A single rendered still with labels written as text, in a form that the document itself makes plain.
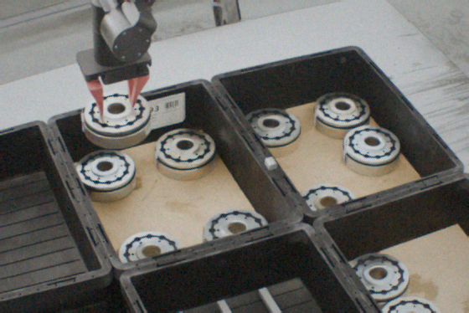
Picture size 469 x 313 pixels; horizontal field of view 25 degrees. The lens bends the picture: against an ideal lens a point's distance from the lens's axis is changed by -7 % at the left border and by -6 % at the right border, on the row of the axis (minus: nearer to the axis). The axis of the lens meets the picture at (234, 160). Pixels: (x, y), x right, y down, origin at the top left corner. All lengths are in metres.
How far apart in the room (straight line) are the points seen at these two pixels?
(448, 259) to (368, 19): 0.95
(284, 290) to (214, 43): 0.90
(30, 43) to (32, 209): 2.04
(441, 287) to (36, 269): 0.64
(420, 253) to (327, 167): 0.26
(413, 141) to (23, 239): 0.69
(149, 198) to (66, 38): 2.04
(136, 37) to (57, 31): 2.40
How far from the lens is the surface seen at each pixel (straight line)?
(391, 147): 1.89
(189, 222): 1.77
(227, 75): 1.91
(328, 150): 1.92
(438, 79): 2.37
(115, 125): 1.62
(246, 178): 1.79
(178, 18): 3.86
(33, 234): 1.77
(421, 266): 1.72
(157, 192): 1.83
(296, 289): 1.66
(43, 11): 3.72
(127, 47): 1.46
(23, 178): 1.88
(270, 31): 2.47
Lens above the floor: 2.02
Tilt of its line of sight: 39 degrees down
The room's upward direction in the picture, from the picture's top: 1 degrees clockwise
